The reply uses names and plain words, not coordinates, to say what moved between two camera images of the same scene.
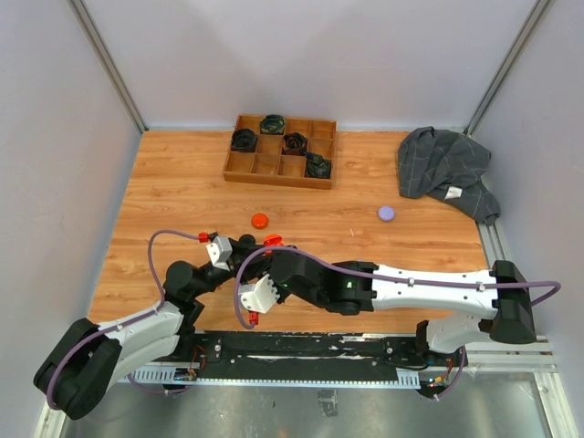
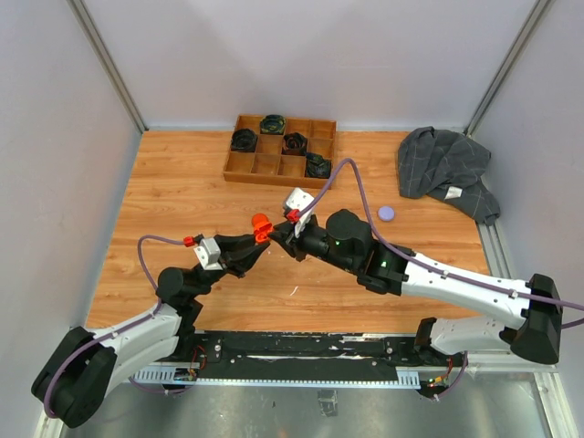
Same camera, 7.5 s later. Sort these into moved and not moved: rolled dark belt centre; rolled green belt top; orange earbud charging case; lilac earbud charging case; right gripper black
Moved: right gripper black
Not moved: rolled green belt top; rolled dark belt centre; orange earbud charging case; lilac earbud charging case
